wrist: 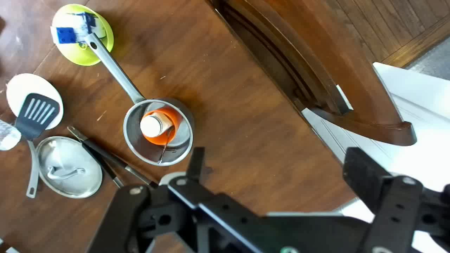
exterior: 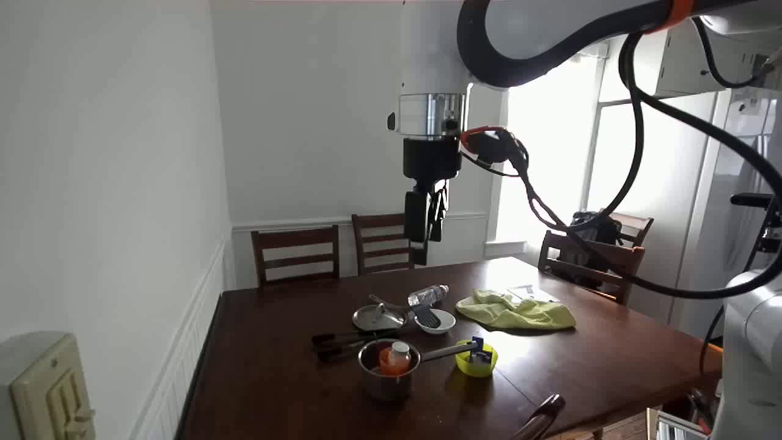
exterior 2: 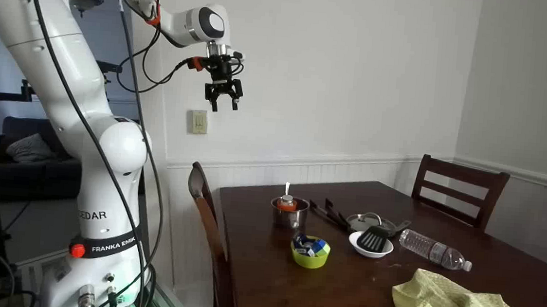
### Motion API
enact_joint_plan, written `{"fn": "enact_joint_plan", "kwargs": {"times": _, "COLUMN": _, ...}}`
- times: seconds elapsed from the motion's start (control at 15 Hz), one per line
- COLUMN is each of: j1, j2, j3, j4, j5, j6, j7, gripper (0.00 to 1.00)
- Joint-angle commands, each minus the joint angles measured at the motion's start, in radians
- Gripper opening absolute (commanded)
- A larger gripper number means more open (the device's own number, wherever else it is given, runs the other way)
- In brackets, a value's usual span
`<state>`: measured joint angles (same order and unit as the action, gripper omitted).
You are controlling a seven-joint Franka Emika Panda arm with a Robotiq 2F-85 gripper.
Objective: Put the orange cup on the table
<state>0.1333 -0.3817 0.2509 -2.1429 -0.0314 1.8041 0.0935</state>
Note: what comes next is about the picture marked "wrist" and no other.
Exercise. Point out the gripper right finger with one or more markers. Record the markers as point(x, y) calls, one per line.
point(397, 211)

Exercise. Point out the yellow-green plate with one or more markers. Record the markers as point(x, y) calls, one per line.
point(82, 56)

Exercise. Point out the white plate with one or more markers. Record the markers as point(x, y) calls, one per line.
point(21, 88)

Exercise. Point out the black and silver tongs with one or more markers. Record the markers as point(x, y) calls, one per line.
point(105, 156)

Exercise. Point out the brown wooden chair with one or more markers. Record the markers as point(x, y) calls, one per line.
point(316, 52)

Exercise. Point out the black slotted spatula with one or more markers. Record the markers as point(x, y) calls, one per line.
point(33, 119)

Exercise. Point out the silver pot lid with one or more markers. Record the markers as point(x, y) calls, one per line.
point(77, 158)

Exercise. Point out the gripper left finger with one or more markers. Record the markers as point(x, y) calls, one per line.
point(182, 211)

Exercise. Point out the clear plastic bottle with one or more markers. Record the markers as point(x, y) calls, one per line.
point(7, 135)

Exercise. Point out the small white bottle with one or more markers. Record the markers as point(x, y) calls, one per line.
point(151, 125)

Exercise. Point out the orange cup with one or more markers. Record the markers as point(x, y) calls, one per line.
point(174, 117)

